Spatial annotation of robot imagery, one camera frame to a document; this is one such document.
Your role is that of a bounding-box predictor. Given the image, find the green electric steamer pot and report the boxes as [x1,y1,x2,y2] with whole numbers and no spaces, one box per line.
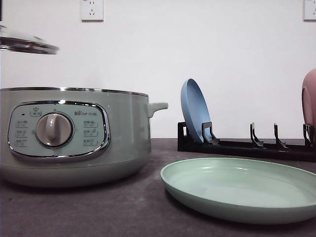
[0,87,169,188]

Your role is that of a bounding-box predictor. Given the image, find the blue plate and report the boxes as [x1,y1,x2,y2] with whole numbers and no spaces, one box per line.
[181,79,211,143]

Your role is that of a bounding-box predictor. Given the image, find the glass steamer lid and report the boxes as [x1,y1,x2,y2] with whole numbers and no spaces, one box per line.
[0,25,59,55]

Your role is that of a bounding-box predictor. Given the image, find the pink plate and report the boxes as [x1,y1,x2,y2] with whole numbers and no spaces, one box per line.
[302,68,316,129]

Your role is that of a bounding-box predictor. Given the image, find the black plate rack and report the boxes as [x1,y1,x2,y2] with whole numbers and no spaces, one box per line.
[178,122,316,162]

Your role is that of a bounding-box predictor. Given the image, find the white wall socket right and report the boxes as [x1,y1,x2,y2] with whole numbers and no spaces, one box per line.
[303,0,316,22]

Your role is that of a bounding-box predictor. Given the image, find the green plate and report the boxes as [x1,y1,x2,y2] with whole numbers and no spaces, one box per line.
[160,158,316,225]

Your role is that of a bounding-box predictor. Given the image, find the white wall socket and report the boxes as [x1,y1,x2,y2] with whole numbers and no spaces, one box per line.
[303,0,316,22]
[79,0,104,23]

